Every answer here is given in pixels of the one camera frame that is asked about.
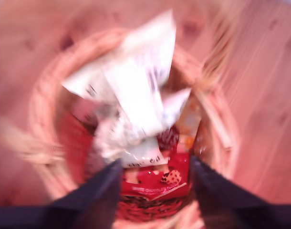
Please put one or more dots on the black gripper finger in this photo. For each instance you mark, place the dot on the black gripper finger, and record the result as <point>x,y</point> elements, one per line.
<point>214,193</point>
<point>100,193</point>

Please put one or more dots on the red and orange egg bag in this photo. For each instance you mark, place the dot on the red and orange egg bag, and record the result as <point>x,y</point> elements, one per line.
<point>155,188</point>

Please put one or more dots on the white crinkled printed egg bag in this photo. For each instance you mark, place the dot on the white crinkled printed egg bag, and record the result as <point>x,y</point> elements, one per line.
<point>138,152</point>

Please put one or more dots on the white Galaxy egg bag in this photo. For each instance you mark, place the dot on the white Galaxy egg bag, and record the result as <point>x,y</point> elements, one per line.
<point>136,71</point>

